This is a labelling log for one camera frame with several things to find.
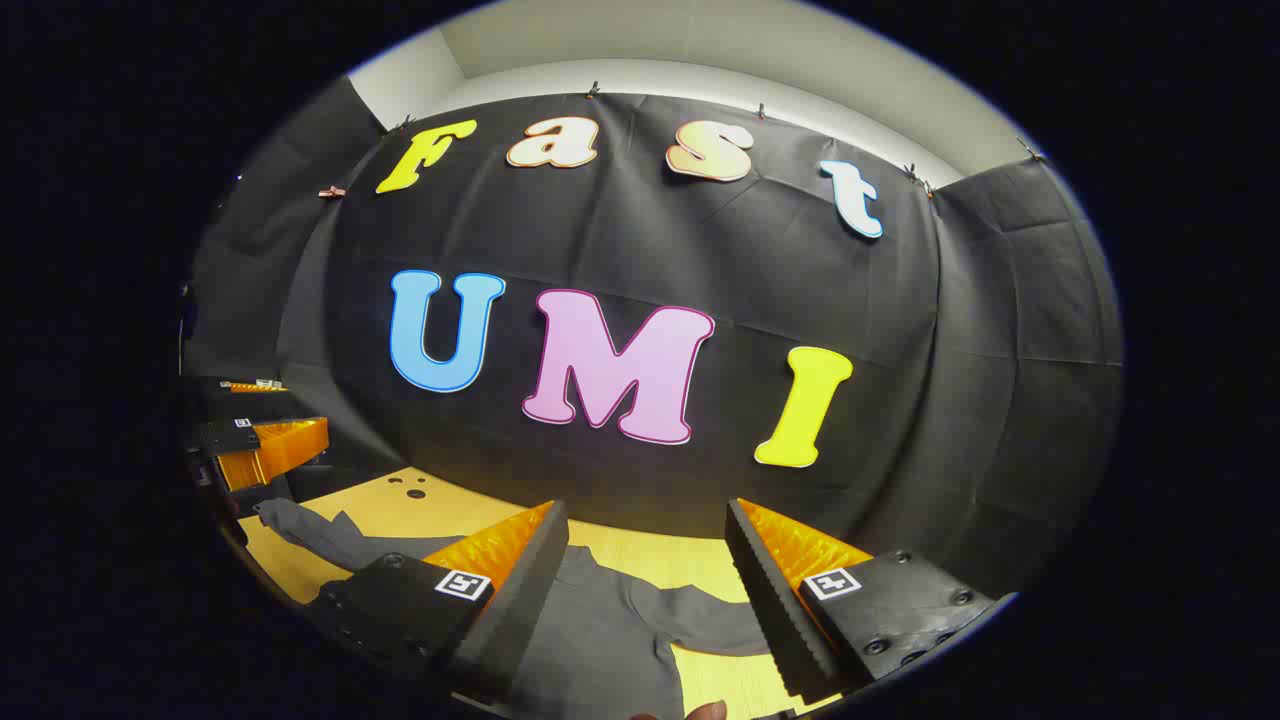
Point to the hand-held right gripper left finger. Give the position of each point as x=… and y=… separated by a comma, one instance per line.
x=525, y=590

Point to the grey collared shirt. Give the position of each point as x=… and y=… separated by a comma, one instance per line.
x=600, y=640

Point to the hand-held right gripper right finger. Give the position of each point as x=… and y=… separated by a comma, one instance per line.
x=775, y=610

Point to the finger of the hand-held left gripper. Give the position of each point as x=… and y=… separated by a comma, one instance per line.
x=250, y=387
x=275, y=445

